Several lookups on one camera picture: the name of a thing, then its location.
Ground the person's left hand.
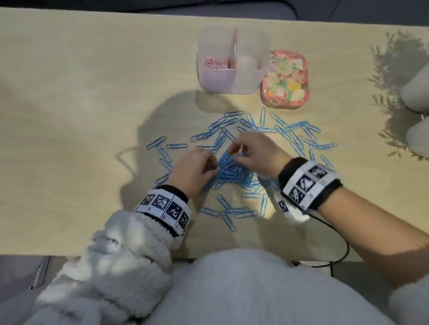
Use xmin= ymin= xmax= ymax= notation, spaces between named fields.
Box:
xmin=165 ymin=147 xmax=220 ymax=202

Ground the person's right hand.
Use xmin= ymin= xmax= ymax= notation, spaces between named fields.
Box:
xmin=225 ymin=129 xmax=295 ymax=182

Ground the person's left forearm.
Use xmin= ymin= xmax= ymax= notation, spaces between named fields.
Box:
xmin=24 ymin=202 xmax=192 ymax=325

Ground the person's right forearm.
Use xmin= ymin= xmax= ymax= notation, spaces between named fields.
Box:
xmin=311 ymin=184 xmax=429 ymax=293

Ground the pile of blue paper clips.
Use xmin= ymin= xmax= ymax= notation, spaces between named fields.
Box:
xmin=140 ymin=99 xmax=341 ymax=240

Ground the left wrist marker band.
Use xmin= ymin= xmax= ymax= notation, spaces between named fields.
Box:
xmin=132 ymin=183 xmax=194 ymax=239

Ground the wrist marker band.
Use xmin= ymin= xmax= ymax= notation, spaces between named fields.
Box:
xmin=276 ymin=155 xmax=346 ymax=215
xmin=132 ymin=183 xmax=194 ymax=239

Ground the clear plastic divided container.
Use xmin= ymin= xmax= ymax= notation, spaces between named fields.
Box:
xmin=193 ymin=23 xmax=273 ymax=98

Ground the right wrist marker band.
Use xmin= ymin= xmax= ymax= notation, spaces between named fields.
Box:
xmin=276 ymin=155 xmax=346 ymax=215

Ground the heap of pink paper clips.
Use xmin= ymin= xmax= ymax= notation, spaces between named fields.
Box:
xmin=201 ymin=54 xmax=238 ymax=72

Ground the white fluffy garment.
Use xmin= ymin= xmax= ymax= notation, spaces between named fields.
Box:
xmin=139 ymin=240 xmax=429 ymax=325

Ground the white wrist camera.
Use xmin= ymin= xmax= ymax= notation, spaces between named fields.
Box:
xmin=271 ymin=193 xmax=312 ymax=225

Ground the black cable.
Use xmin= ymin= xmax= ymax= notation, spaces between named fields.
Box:
xmin=290 ymin=208 xmax=353 ymax=279

